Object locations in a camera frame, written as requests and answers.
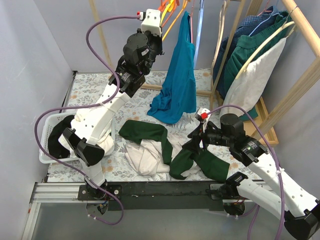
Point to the white t shirt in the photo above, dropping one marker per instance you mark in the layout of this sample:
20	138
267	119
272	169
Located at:
105	141

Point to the teal blue t shirt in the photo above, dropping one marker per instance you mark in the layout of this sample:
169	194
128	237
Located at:
178	94

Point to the beige wooden hanger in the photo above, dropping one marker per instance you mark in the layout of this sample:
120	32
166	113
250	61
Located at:
221	21

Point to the wooden clothes rack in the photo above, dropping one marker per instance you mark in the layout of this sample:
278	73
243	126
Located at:
292	92

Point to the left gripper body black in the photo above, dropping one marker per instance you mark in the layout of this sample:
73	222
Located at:
155	43

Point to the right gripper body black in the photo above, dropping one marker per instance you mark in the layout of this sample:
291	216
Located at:
200	136

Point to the white garment right rack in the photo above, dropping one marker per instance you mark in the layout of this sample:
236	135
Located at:
246	90

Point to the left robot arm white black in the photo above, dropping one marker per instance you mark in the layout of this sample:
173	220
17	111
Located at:
90	135

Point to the dark green raglan shirt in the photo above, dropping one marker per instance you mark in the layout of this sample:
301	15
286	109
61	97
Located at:
182	163

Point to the floral table cloth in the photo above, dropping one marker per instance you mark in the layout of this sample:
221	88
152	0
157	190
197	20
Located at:
88	87

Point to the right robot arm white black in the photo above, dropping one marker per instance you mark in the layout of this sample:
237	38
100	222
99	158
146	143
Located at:
288	201

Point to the yellow plastic hanger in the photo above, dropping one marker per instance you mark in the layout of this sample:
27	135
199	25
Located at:
166	17

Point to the black daisy t shirt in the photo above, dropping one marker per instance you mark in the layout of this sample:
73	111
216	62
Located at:
55	148

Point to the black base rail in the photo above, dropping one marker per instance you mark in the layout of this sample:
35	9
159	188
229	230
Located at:
160	195

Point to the light blue hanger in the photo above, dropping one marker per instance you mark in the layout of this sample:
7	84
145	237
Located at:
199	32

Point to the orange plastic hanger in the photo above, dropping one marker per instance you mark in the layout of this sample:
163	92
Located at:
168	5

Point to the cream plastic hanger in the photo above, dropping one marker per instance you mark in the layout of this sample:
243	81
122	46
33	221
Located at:
271	37

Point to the pink wire hanger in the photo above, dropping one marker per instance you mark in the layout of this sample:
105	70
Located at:
191	21

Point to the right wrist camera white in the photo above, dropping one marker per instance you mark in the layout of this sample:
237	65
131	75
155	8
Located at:
203	115

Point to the teal green garment right rack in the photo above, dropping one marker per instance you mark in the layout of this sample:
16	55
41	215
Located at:
245	46

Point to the cream t shirt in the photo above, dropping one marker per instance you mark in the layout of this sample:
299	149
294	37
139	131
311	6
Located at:
146	158

